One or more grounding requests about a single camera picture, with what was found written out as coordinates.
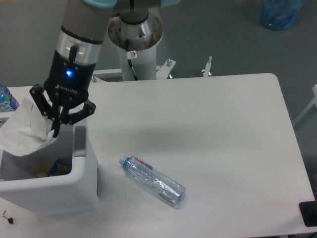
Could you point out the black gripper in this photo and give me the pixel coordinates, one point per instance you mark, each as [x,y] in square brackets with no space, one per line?
[73,64]

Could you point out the white plastic trash can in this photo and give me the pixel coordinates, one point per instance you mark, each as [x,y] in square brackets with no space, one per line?
[74,192]

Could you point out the black device at table edge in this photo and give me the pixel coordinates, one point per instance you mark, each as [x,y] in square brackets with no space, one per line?
[309,213]

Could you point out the blue labelled bottle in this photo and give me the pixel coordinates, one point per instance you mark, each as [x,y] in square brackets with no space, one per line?
[7,102]

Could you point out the blue and yellow snack wrapper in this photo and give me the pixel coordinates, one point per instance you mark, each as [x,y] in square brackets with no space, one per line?
[59,168]

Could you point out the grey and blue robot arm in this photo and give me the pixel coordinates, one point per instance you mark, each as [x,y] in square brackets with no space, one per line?
[88,20]

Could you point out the blue plastic bag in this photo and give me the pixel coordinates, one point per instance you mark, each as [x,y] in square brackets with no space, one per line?
[280,14]

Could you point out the clear plastic water bottle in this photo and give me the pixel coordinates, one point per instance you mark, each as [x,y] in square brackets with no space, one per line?
[155,182]

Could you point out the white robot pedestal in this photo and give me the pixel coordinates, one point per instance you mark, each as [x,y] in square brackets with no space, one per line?
[136,42]

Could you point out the white frame at right edge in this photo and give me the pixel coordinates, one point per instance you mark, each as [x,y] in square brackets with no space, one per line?
[307,112]

